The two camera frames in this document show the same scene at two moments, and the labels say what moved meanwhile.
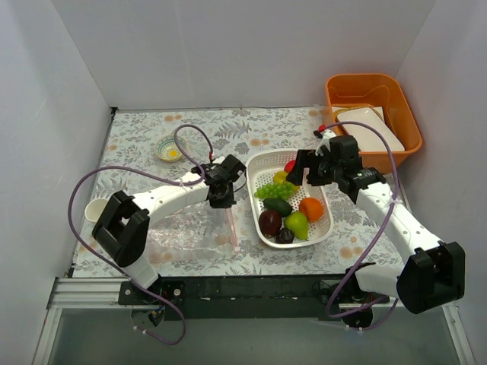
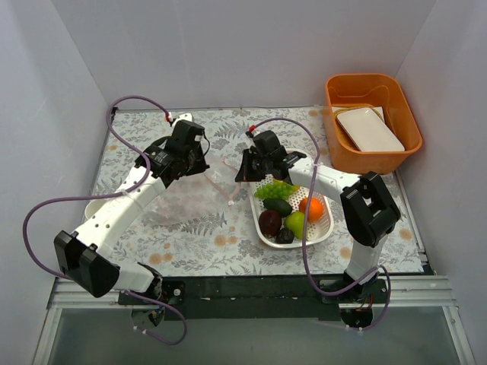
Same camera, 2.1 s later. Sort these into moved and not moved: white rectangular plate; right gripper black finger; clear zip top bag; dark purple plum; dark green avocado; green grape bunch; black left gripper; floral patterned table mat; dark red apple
Moved: black left gripper; right gripper black finger; clear zip top bag
Not moved: green grape bunch; dark green avocado; floral patterned table mat; dark red apple; dark purple plum; white rectangular plate
